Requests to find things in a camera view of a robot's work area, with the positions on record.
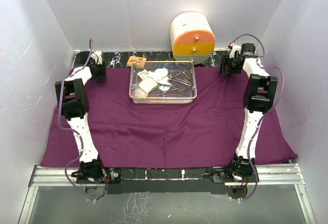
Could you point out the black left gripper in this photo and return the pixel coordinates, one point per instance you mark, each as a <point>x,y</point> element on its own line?
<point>102,68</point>

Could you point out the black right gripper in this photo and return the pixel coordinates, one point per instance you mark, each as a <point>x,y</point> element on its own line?
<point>226,61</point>

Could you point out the white gauze pack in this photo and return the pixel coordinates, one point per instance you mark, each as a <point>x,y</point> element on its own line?
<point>148,84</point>

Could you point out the metal mesh instrument tray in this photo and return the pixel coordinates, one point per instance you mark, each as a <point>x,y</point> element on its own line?
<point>177,94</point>

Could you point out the purple cloth drape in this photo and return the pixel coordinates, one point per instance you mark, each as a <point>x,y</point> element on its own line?
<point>203,133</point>

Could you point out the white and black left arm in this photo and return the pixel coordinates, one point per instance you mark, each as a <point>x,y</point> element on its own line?
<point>73,108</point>

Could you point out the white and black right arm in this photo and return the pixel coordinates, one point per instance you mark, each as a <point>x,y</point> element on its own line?
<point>258,100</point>

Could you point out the steel surgical forceps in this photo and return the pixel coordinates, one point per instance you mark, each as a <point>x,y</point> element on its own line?
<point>183,76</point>

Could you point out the steel surgical scissors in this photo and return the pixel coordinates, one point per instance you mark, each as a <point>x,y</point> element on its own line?
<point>171,79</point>

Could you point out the orange circuit board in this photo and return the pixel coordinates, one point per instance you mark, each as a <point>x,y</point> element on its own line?
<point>134,59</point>

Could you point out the round three-drawer mini cabinet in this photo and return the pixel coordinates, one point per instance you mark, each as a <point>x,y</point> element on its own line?
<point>192,38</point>

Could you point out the pink packet in tray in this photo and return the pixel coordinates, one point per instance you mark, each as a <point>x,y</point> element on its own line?
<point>139,93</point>

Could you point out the small white green packet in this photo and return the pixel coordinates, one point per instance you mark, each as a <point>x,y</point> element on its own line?
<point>143,74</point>

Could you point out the white crumpled gauze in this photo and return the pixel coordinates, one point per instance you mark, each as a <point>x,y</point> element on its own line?
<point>160,75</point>

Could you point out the small white blue packet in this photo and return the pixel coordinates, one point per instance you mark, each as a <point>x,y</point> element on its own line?
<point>164,88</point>

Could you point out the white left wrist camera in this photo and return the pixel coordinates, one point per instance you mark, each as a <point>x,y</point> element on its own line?
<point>97,57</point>

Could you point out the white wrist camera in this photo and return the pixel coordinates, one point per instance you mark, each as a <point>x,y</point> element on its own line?
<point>97,57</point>
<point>235,50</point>

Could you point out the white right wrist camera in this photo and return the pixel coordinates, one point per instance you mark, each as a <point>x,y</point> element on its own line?
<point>235,50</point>

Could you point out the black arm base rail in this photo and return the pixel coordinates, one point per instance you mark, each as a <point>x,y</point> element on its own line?
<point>214,180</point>

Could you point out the aluminium frame rail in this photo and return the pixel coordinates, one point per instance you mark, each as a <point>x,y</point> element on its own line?
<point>278,195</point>

